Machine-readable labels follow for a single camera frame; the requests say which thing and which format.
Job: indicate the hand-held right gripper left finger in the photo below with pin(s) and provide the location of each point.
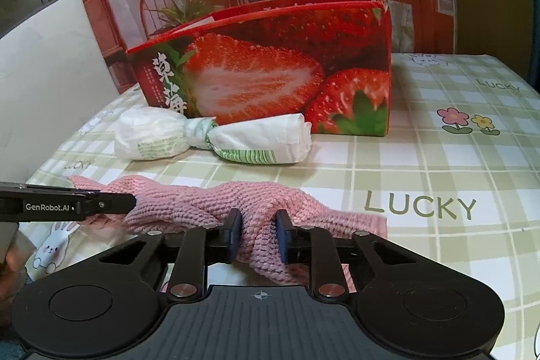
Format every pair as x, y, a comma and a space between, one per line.
233, 235

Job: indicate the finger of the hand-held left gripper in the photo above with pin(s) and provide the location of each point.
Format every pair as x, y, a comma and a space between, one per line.
50, 187
112, 203

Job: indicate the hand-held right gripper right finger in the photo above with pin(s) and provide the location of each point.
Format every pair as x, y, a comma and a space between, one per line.
286, 235

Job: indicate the pink knitted cloth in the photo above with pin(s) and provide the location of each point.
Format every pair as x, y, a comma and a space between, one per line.
253, 199

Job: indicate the red strawberry cardboard box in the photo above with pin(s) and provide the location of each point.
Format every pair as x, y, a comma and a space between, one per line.
261, 81

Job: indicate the person's left hand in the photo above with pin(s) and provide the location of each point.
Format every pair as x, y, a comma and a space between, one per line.
12, 258

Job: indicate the white twisted plastic bag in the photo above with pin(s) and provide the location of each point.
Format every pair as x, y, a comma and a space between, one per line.
261, 140

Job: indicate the green checked tablecloth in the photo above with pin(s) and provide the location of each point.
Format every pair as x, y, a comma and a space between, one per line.
443, 157

